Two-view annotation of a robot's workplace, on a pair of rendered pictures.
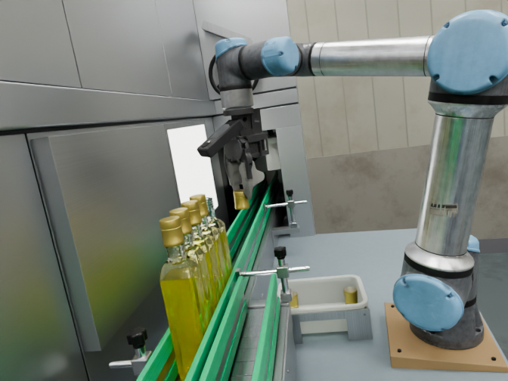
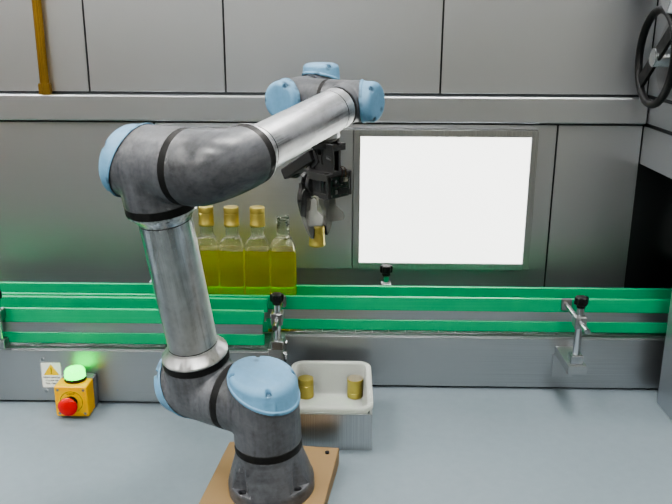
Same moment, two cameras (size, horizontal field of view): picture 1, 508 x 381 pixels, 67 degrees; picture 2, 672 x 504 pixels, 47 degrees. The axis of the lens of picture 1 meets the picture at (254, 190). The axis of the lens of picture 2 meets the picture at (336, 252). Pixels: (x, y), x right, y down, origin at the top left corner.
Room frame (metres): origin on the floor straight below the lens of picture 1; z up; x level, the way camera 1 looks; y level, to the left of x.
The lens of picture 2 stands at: (0.74, -1.58, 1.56)
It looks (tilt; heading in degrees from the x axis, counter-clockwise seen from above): 16 degrees down; 82
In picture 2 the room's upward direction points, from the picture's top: straight up
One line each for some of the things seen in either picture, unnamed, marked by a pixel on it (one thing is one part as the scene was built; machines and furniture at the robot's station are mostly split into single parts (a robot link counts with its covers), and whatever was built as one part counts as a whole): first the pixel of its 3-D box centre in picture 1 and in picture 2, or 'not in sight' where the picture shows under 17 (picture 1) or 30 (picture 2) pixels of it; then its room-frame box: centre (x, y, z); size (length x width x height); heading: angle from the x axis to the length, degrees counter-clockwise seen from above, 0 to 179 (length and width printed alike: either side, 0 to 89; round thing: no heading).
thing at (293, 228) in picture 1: (286, 218); (573, 341); (1.46, -0.11, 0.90); 0.17 x 0.05 x 0.23; 81
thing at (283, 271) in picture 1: (273, 274); (278, 317); (0.83, -0.01, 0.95); 0.17 x 0.03 x 0.12; 81
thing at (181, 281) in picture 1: (188, 314); not in sight; (0.62, 0.14, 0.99); 0.06 x 0.06 x 0.21; 80
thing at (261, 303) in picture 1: (271, 314); (278, 355); (0.83, 0.00, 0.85); 0.09 x 0.04 x 0.07; 81
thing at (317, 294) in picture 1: (321, 306); (330, 401); (0.93, -0.13, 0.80); 0.22 x 0.17 x 0.09; 81
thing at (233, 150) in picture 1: (243, 134); (325, 168); (0.93, 0.00, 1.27); 0.09 x 0.08 x 0.12; 126
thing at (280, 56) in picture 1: (273, 59); (301, 98); (0.87, -0.08, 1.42); 0.11 x 0.11 x 0.08; 51
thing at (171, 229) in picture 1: (171, 230); not in sight; (0.62, 0.14, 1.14); 0.04 x 0.04 x 0.04
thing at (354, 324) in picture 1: (311, 310); (330, 399); (0.93, -0.10, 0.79); 0.27 x 0.17 x 0.08; 81
